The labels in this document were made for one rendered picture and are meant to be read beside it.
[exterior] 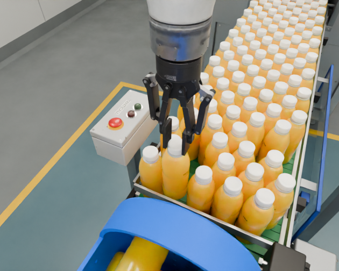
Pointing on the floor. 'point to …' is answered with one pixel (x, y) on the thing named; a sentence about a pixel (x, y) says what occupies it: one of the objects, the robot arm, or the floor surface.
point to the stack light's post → (328, 209)
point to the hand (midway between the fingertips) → (176, 137)
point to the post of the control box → (133, 166)
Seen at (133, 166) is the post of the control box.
